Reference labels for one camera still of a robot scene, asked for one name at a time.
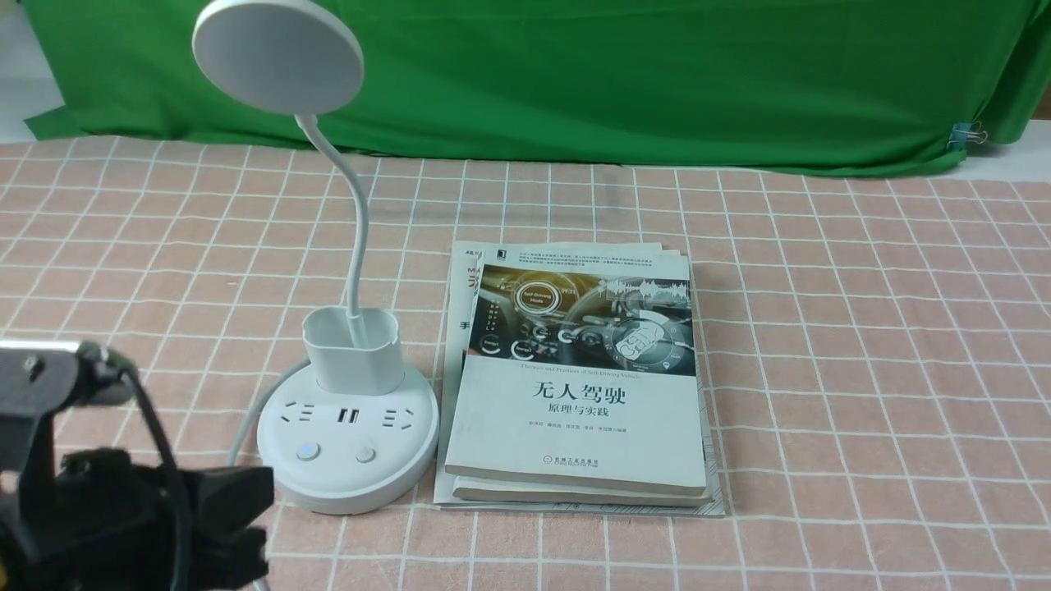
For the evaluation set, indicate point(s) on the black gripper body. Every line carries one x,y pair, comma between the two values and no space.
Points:
101,522

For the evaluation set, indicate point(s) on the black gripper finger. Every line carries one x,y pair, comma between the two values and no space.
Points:
227,561

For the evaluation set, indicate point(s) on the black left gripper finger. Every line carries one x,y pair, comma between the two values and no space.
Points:
231,498

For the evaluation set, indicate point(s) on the white desk lamp with sockets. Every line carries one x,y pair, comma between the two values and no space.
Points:
354,426

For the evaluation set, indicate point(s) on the bottom book or magazine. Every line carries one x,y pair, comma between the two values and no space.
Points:
461,289

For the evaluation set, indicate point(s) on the top book self-driving cover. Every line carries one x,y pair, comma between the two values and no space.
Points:
575,394

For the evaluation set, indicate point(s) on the pink checkered tablecloth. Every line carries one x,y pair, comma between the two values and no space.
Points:
875,353

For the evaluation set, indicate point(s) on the green backdrop cloth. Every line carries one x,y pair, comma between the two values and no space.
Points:
849,89

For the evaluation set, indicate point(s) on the binder clip on cloth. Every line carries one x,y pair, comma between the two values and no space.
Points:
963,134

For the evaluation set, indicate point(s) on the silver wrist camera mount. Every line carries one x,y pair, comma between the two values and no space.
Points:
39,380

